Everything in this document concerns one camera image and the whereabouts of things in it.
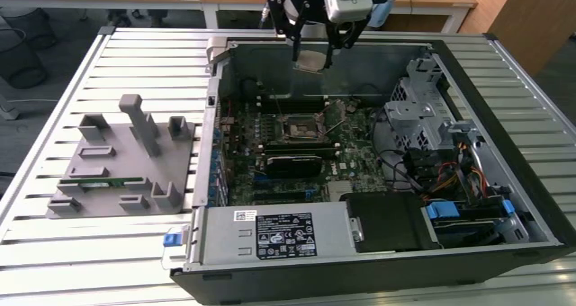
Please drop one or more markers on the green motherboard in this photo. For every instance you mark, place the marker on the green motherboard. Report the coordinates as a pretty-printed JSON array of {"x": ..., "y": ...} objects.
[{"x": 360, "y": 130}]

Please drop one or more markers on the black mesh waste bin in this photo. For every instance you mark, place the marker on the black mesh waste bin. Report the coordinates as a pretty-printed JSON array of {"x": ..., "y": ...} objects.
[{"x": 27, "y": 50}]

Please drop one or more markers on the black graphics card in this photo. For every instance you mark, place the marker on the black graphics card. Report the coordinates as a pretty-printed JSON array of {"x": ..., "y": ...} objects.
[{"x": 293, "y": 168}]

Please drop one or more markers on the grey power supply unit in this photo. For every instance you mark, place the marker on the grey power supply unit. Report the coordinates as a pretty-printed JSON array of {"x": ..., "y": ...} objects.
[{"x": 225, "y": 242}]

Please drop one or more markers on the white barcode sticker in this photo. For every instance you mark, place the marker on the white barcode sticker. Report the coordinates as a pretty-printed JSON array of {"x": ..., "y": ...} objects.
[{"x": 244, "y": 216}]

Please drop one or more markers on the dark RAM stick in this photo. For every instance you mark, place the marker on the dark RAM stick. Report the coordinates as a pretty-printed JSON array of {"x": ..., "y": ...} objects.
[{"x": 300, "y": 153}]

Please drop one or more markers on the black rating label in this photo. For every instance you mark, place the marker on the black rating label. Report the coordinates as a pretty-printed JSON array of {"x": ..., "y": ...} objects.
[{"x": 285, "y": 238}]

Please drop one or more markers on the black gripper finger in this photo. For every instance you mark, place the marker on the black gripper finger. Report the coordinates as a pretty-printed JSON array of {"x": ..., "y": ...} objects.
[
  {"x": 296, "y": 50},
  {"x": 329, "y": 58}
]

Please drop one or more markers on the CPU socket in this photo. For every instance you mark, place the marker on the CPU socket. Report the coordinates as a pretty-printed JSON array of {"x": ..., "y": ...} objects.
[{"x": 301, "y": 129}]

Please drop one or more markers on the black open PC case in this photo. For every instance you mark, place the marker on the black open PC case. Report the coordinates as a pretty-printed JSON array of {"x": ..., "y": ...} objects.
[{"x": 360, "y": 280}]

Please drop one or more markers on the blue grey case latch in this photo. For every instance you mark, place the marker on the blue grey case latch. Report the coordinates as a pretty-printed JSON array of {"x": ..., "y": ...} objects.
[{"x": 172, "y": 240}]

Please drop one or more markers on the silver drive cage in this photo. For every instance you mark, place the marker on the silver drive cage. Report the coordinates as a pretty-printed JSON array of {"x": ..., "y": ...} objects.
[{"x": 410, "y": 117}]

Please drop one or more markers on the grey parts rack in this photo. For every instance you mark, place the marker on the grey parts rack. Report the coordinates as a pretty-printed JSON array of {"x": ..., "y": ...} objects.
[{"x": 136, "y": 171}]

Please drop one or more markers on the grey metal stand foot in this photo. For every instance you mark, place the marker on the grey metal stand foot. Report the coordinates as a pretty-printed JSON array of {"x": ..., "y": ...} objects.
[{"x": 9, "y": 112}]

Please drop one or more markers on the silver finned heatsink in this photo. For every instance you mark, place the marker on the silver finned heatsink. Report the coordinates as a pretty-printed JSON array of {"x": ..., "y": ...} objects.
[{"x": 340, "y": 189}]

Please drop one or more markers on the blue drive latch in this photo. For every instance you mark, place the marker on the blue drive latch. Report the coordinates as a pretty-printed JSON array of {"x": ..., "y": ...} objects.
[{"x": 507, "y": 207}]

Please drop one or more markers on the green RAM stick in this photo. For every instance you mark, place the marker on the green RAM stick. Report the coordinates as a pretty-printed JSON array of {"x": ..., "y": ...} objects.
[{"x": 117, "y": 181}]

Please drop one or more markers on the wooden desk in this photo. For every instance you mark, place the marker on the wooden desk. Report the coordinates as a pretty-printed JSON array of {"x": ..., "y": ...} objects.
[{"x": 419, "y": 1}]

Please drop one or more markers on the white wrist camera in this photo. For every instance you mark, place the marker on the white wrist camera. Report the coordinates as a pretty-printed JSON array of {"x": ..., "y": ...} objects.
[{"x": 349, "y": 6}]

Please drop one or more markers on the silver square CPU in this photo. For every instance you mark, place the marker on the silver square CPU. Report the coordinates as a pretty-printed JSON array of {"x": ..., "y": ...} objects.
[{"x": 311, "y": 60}]

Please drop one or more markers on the blue disk carrier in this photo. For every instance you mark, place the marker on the blue disk carrier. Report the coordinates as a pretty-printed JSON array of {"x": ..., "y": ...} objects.
[{"x": 442, "y": 211}]

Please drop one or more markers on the round coin battery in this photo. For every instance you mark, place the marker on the round coin battery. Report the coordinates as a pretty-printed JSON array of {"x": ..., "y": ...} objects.
[{"x": 355, "y": 106}]

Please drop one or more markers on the wooden cabinet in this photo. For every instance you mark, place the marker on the wooden cabinet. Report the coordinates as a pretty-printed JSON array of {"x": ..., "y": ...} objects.
[{"x": 531, "y": 23}]

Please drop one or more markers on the black plastic shroud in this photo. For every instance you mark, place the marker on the black plastic shroud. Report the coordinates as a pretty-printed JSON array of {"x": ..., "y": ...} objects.
[{"x": 387, "y": 221}]

